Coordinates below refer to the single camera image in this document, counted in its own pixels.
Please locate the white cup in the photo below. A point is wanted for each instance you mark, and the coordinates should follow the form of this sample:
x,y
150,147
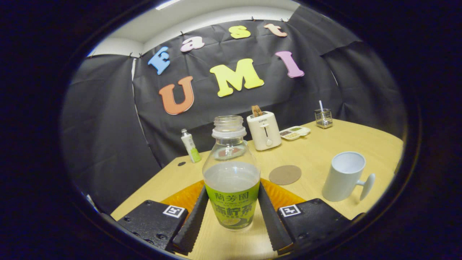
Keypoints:
x,y
341,180

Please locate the round brown coaster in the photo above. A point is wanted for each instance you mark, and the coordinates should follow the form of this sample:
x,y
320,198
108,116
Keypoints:
x,y
285,175

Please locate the small white green bottle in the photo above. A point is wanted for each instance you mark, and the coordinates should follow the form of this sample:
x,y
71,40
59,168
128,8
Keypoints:
x,y
191,148

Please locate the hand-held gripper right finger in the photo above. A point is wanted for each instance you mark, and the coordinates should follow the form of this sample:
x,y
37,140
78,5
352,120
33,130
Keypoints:
x,y
274,224

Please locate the wooden table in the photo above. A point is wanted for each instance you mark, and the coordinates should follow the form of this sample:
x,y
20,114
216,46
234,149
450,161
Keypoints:
x,y
310,155

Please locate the ceiling light panel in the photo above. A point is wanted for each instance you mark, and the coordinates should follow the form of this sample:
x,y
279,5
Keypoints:
x,y
168,4

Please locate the white straw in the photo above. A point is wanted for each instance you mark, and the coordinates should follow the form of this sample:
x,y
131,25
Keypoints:
x,y
321,105

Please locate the brown toast slice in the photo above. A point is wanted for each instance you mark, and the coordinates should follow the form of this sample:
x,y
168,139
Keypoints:
x,y
257,110

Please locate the clear juice bottle green label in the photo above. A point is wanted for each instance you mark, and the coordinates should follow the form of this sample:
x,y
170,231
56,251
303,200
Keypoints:
x,y
231,202

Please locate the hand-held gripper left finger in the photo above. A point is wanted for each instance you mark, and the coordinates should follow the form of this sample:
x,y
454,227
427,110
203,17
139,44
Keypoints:
x,y
193,224

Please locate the white divided tray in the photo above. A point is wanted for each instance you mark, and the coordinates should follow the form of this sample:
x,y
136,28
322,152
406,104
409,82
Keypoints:
x,y
305,130

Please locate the cream toaster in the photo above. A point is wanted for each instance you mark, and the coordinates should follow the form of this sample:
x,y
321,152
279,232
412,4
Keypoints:
x,y
263,133

